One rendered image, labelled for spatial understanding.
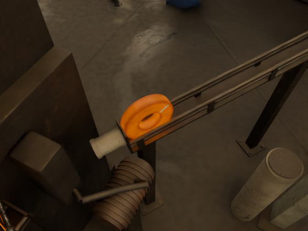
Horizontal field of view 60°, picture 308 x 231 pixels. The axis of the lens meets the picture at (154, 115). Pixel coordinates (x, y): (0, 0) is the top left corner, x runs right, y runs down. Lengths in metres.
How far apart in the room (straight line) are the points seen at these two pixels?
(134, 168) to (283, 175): 0.48
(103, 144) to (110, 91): 1.05
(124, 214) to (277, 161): 0.52
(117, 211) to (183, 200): 0.62
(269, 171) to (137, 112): 0.50
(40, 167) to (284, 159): 0.75
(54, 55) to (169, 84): 1.17
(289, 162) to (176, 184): 0.63
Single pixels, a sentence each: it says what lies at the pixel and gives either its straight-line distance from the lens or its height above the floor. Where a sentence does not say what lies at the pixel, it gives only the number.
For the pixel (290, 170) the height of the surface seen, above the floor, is 0.52.
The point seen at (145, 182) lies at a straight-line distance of 0.83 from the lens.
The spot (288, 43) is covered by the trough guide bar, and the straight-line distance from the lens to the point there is 1.04.
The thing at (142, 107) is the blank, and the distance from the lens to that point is 0.69.
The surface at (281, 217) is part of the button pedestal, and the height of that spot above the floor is 0.12.
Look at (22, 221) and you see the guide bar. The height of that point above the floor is 0.71.
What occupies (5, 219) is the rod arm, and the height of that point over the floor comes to 0.90.
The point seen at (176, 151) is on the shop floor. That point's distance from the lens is 1.51.
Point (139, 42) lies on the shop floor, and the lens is 2.11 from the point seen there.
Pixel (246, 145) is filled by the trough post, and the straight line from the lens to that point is 1.60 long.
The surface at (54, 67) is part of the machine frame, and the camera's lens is 0.70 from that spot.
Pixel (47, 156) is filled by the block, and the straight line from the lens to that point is 0.64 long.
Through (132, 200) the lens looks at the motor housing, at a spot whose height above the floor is 0.51.
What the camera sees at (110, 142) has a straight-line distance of 0.75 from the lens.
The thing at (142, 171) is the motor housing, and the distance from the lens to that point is 0.88.
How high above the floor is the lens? 1.33
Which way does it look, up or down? 55 degrees down
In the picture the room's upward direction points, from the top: straight up
